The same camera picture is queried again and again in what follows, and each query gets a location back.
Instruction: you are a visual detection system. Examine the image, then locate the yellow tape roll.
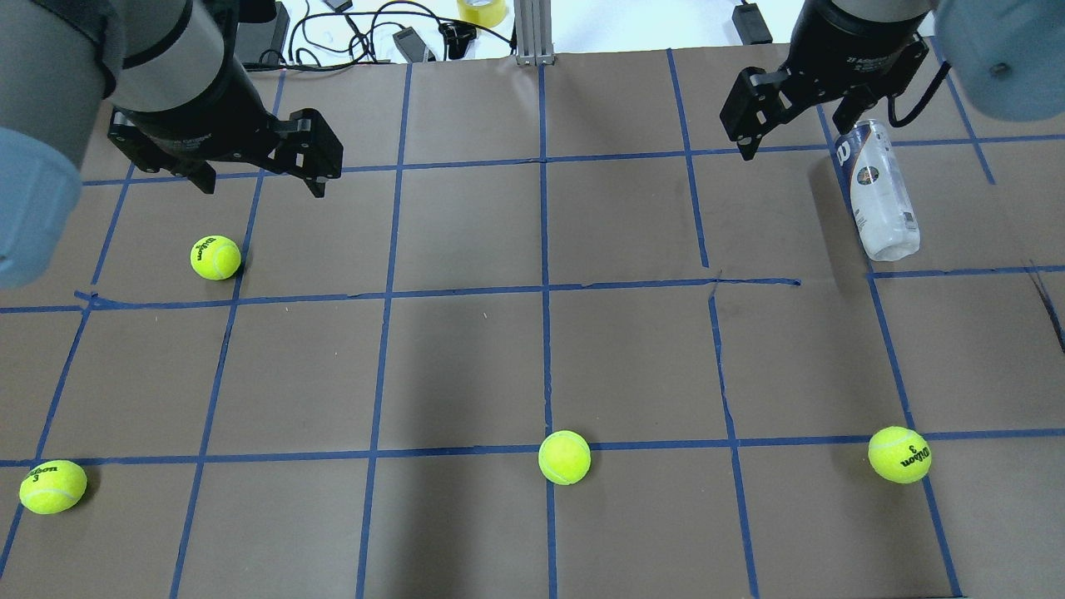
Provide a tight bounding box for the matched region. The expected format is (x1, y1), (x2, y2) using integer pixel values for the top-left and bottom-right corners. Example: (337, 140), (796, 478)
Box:
(456, 0), (508, 29)

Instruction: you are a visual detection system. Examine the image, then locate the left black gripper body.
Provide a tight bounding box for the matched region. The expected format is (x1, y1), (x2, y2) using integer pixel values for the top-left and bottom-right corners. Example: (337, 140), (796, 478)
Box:
(107, 58), (279, 173)

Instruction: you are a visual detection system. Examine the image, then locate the black cable bundle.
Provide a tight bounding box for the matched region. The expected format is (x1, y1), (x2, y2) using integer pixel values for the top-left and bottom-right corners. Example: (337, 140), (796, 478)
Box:
(258, 0), (517, 72)

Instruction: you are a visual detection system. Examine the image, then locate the centre tennis ball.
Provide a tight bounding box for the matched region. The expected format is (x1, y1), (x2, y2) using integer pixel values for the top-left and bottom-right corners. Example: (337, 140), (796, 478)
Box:
(537, 431), (591, 486)

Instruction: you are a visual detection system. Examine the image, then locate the aluminium frame post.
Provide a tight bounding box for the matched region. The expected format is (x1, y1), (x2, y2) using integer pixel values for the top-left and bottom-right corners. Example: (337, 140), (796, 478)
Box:
(513, 0), (556, 66)

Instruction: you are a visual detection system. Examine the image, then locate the clear tennis ball can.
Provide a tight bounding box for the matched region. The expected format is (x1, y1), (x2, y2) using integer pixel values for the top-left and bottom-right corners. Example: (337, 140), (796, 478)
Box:
(834, 119), (921, 262)

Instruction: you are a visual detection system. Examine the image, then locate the grey power adapter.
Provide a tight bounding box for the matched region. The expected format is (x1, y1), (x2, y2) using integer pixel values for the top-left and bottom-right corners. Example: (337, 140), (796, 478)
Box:
(392, 27), (438, 63)

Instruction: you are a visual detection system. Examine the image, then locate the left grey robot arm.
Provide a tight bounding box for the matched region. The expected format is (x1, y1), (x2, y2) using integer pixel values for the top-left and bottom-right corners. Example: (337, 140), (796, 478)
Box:
(1, 1), (344, 289)

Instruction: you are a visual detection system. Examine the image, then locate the lower right tennis ball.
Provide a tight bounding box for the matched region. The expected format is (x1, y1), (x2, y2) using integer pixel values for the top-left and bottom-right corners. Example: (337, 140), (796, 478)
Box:
(867, 426), (932, 484)

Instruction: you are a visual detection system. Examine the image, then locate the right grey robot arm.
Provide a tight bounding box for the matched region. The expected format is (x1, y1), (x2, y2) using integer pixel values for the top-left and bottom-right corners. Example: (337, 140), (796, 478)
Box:
(720, 1), (1064, 161)

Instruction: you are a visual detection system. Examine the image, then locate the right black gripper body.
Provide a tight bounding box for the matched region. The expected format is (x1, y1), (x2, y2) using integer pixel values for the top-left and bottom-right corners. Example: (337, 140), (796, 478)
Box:
(782, 1), (929, 106)

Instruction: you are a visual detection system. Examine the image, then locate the lower left tennis ball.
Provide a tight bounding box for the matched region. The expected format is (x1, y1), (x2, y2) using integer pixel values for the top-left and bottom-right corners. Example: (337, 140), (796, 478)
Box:
(19, 460), (88, 515)

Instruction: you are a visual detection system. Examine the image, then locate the black power adapter right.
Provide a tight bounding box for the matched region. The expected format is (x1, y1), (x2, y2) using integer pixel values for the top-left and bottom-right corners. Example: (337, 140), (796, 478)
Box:
(731, 1), (775, 46)

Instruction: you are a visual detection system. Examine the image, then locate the black box on table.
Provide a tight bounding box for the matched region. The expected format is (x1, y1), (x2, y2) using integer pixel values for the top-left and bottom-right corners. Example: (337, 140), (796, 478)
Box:
(235, 1), (290, 69)

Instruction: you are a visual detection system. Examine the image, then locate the upper left tennis ball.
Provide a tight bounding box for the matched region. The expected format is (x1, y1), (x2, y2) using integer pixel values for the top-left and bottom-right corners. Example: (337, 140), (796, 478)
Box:
(190, 234), (243, 281)

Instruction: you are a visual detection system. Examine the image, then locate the tennis ball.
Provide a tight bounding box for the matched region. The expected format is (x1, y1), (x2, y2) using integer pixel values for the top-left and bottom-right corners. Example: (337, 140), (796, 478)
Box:
(867, 426), (932, 484)
(190, 234), (243, 281)
(19, 460), (88, 515)
(537, 431), (591, 486)

